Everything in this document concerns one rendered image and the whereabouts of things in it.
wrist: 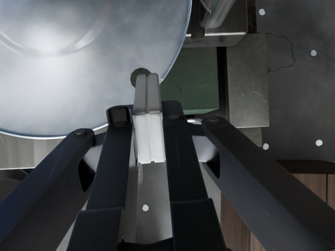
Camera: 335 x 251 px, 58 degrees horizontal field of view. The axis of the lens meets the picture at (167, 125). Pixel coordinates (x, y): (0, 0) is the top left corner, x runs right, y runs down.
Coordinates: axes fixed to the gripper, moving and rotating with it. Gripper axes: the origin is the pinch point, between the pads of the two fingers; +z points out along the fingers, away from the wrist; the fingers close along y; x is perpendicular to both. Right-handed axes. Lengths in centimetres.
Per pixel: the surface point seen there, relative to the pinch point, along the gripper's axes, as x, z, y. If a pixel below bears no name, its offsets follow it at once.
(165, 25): 3.1, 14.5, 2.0
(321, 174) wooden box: -39, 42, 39
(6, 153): -7.1, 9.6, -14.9
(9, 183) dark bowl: -53, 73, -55
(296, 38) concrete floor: -16, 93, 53
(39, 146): -6.8, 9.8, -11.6
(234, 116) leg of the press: -11.6, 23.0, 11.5
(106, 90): -2.3, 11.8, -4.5
